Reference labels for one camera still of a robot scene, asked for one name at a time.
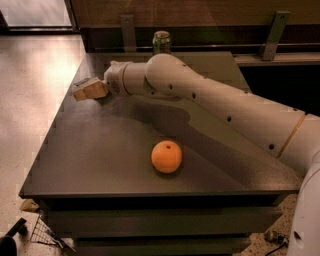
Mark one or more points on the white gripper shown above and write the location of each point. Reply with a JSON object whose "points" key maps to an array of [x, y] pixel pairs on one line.
{"points": [[114, 79]]}

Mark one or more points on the dark rxbar chocolate wrapper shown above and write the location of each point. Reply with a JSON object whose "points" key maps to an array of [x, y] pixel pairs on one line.
{"points": [[78, 83]]}

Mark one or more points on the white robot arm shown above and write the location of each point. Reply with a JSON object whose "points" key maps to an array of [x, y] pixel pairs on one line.
{"points": [[291, 136]]}

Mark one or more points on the grey table with drawers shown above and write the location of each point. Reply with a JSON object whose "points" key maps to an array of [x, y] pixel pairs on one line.
{"points": [[95, 183]]}

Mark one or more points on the green soda can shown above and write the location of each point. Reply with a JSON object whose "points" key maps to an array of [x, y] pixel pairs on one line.
{"points": [[161, 42]]}

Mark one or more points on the orange fruit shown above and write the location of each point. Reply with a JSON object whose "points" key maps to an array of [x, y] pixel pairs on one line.
{"points": [[166, 156]]}

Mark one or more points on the tan paper scrap on floor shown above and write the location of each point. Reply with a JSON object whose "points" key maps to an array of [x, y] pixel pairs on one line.
{"points": [[29, 205]]}

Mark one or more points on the black object bottom left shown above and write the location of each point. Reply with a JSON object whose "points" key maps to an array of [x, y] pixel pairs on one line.
{"points": [[8, 245]]}

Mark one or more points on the power strip on floor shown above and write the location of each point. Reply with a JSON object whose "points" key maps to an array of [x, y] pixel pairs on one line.
{"points": [[276, 238]]}

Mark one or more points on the left metal bracket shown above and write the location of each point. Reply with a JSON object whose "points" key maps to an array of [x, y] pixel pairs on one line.
{"points": [[128, 33]]}

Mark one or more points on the metal bracket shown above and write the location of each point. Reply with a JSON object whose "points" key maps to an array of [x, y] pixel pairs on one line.
{"points": [[128, 33], [268, 49]]}

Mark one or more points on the wire basket on floor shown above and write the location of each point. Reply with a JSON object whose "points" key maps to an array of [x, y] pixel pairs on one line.
{"points": [[42, 234]]}

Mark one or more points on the right metal bracket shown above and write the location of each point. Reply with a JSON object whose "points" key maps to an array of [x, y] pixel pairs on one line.
{"points": [[268, 49]]}

